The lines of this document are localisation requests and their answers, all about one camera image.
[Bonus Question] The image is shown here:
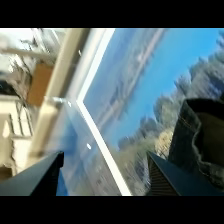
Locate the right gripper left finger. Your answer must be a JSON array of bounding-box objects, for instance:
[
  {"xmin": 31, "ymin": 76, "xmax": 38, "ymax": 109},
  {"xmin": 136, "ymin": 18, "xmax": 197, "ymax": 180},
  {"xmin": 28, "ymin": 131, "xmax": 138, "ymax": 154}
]
[{"xmin": 0, "ymin": 151, "xmax": 65, "ymax": 197}]

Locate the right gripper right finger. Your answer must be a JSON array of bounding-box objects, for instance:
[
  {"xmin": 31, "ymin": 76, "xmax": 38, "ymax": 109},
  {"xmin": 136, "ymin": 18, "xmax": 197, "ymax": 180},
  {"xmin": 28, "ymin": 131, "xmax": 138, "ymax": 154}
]
[{"xmin": 146, "ymin": 151, "xmax": 224, "ymax": 197}]

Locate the silver frame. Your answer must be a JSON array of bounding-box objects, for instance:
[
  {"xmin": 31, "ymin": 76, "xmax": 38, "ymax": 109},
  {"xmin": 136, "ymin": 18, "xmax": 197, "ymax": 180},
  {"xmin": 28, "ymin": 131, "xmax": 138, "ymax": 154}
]
[{"xmin": 28, "ymin": 28, "xmax": 116, "ymax": 168}]

